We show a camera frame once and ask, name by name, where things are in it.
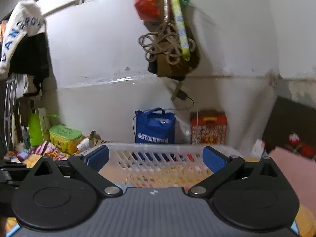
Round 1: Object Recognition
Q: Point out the red plaid blanket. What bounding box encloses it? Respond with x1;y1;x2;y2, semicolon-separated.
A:
285;133;316;163

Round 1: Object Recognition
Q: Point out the red patterned gift box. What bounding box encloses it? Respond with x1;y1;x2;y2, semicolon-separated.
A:
190;110;228;146

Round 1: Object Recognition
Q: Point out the clear plastic lattice basket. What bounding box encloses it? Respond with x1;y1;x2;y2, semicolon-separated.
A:
83;142;244;189

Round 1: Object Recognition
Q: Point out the green gift bag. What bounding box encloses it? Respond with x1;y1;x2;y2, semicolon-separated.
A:
28;107;60;147

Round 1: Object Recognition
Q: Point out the blue fabric tote bag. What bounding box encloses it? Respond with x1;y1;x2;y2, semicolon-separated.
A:
134;108;176;144

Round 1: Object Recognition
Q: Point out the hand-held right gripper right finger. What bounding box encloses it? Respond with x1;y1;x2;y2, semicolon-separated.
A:
188;146;287;199

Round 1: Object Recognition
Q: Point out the dark headboard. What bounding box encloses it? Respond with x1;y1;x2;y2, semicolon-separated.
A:
262;96;316;155

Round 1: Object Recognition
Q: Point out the red hanging carton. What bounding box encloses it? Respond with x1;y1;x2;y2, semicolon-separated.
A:
134;0;171;23

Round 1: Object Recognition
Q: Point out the yellow-green tin box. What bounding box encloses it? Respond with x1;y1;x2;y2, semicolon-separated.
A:
49;125;83;154

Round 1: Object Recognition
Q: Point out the coiled beige cord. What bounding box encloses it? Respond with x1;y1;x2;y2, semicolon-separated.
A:
138;23;196;65

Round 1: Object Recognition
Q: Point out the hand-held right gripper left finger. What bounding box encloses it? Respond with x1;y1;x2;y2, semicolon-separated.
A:
30;145;123;198

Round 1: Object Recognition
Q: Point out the black hanging garment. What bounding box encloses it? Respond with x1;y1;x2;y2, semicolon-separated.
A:
9;32;50;80

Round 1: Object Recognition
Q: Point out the yellow-green patterned strap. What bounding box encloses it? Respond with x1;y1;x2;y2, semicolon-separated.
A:
166;0;192;61

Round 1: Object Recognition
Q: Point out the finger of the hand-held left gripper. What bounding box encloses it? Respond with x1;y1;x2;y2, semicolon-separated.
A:
0;160;31;187

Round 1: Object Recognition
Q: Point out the pink cushion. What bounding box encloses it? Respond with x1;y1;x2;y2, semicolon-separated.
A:
268;147;316;214

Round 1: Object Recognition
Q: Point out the orange and pink bag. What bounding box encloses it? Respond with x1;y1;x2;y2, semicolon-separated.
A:
292;206;316;237

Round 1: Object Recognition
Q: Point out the white printed garment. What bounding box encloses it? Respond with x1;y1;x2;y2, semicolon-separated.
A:
0;1;46;80

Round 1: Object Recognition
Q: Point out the pile of colourful snack packets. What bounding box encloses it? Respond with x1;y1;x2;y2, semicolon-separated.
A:
4;141;70;166

